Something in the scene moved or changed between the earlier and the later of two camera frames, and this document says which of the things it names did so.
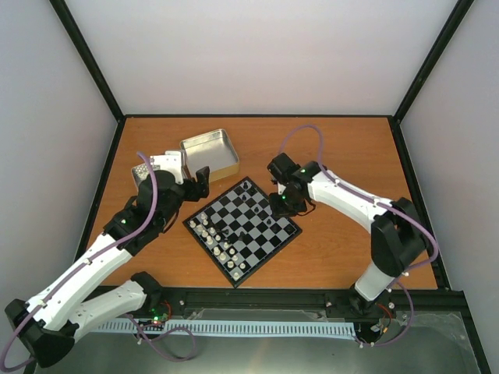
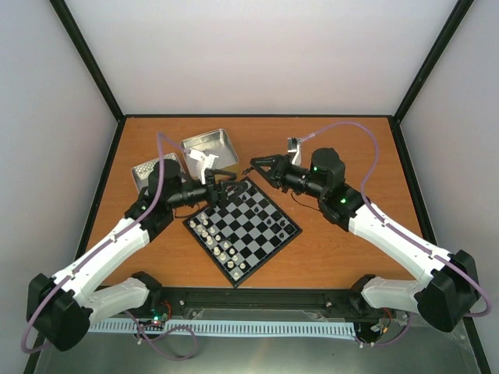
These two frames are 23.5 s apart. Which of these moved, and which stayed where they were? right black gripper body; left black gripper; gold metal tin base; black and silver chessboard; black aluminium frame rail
Moved: left black gripper; right black gripper body
Stayed: black aluminium frame rail; gold metal tin base; black and silver chessboard
